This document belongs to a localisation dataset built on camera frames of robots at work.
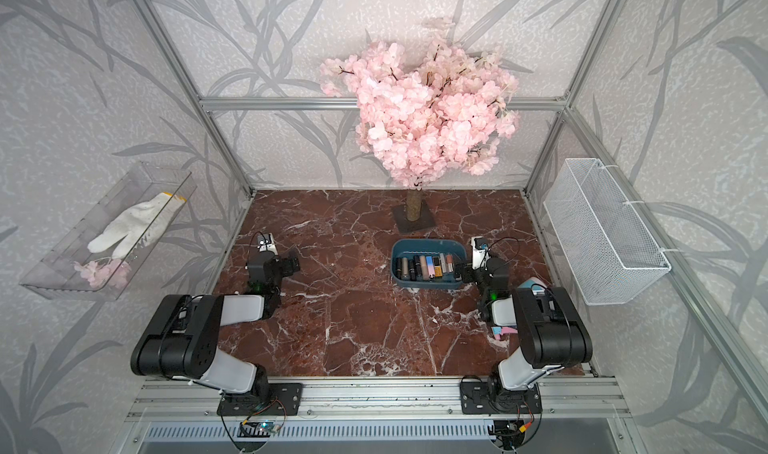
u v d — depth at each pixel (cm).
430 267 96
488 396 73
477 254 82
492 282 72
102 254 63
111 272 60
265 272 72
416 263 97
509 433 71
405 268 96
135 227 68
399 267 97
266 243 79
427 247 102
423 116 70
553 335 45
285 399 74
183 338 46
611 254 60
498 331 84
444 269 96
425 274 95
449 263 99
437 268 96
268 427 70
